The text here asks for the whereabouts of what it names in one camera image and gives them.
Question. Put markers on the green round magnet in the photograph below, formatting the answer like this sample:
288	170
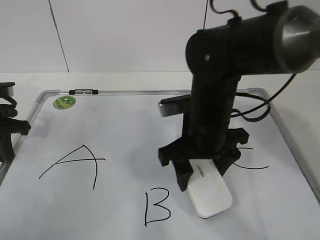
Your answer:
64	102

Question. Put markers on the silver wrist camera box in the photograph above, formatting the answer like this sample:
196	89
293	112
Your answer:
175	105

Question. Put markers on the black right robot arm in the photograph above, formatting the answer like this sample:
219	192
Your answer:
283	40

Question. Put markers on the white rectangular board eraser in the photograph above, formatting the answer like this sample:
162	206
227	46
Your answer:
207	190

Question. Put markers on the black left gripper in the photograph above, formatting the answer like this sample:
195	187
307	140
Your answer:
9	126

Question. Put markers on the black silver hanging clip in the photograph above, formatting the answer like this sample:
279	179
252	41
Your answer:
83	92

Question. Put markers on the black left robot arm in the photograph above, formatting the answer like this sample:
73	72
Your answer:
7	93

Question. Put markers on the white aluminium framed whiteboard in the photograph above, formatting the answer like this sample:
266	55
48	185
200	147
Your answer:
91	172

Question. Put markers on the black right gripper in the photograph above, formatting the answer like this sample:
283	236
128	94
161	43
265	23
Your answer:
220	145

